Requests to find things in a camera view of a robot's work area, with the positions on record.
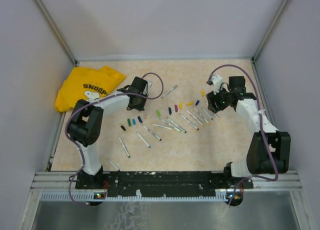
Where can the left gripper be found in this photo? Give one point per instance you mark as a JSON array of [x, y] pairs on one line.
[[140, 107]]

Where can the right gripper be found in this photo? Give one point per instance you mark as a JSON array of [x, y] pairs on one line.
[[213, 104]]

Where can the grey ended pen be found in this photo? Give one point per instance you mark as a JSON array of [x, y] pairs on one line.
[[200, 113]]

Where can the light green pen cap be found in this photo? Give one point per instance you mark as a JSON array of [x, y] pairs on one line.
[[158, 113]]

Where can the light green capped pen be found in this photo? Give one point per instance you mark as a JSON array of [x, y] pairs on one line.
[[161, 126]]

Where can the grey capped pen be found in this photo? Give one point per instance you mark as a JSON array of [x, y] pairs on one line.
[[169, 91]]

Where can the black capped pen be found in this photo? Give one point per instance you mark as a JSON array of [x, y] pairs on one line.
[[113, 164]]

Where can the navy capped pen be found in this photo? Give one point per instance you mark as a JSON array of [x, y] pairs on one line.
[[207, 113]]

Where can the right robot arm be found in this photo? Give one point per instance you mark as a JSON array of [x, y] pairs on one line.
[[269, 150]]

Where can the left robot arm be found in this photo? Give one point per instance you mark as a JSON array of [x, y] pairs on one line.
[[84, 127]]

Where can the yellow Snoopy t-shirt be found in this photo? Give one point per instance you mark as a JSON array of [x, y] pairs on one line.
[[84, 83]]

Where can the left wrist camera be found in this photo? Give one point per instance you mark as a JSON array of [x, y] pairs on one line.
[[149, 84]]

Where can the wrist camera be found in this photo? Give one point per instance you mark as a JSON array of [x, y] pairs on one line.
[[149, 84], [215, 81]]

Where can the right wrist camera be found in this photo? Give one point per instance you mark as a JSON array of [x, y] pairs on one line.
[[215, 81]]

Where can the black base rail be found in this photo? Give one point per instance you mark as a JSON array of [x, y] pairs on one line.
[[157, 183]]

